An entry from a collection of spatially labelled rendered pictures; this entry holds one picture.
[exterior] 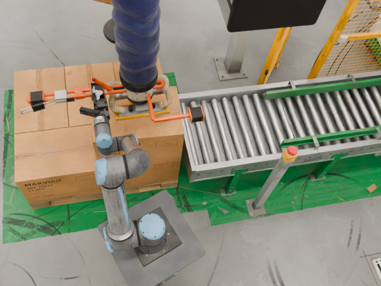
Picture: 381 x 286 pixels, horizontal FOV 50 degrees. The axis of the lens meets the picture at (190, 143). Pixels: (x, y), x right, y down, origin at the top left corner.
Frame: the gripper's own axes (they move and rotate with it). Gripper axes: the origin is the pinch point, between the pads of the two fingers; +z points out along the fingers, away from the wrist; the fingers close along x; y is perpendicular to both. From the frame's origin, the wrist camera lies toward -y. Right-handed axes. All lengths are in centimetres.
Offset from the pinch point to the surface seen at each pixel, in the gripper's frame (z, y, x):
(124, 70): -4.8, 19.0, 22.8
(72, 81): 65, -18, -69
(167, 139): -20, 43, -34
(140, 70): -9.9, 27.4, 26.9
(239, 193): -35, 107, -124
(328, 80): 30, 195, -65
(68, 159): -6, -26, -69
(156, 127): -13.3, 36.1, -29.6
